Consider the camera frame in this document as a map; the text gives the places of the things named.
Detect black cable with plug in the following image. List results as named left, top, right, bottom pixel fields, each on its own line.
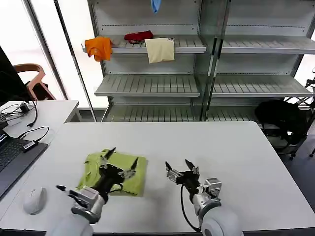
left=26, top=99, right=39, bottom=128

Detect white side desk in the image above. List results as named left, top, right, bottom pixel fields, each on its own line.
left=0, top=100, right=80, bottom=139

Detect grey metal rack with clothes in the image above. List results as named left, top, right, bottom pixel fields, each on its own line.
left=81, top=0, right=208, bottom=123

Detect black laptop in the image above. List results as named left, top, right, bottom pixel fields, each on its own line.
left=0, top=134, right=49, bottom=199

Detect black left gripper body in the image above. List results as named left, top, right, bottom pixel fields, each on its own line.
left=91, top=164, right=124, bottom=197

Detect white-labelled adapter with black cable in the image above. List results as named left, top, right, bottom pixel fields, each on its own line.
left=16, top=126, right=50, bottom=151

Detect black monitor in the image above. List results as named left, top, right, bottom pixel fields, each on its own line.
left=0, top=45, right=34, bottom=104

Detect brown wooden chair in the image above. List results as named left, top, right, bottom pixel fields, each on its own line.
left=13, top=63, right=56, bottom=101

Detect empty grey metal rack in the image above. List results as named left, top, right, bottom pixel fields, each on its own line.
left=199, top=0, right=315, bottom=122

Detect tangled black cables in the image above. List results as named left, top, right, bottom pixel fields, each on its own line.
left=0, top=104, right=23, bottom=123

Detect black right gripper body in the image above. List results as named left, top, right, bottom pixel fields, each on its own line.
left=175, top=169, right=202, bottom=195

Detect dark window frame post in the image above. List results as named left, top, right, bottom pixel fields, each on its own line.
left=53, top=0, right=98, bottom=123

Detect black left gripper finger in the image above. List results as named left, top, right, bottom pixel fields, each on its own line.
left=97, top=147, right=117, bottom=169
left=118, top=157, right=139, bottom=179

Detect green shirt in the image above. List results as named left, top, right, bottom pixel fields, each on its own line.
left=75, top=148, right=149, bottom=198

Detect black office chair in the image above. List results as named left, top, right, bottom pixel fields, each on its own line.
left=254, top=99, right=310, bottom=161

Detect white computer mouse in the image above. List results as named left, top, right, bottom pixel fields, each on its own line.
left=23, top=187, right=48, bottom=215

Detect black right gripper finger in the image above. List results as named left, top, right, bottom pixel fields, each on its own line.
left=185, top=159, right=200, bottom=176
left=165, top=161, right=184, bottom=183

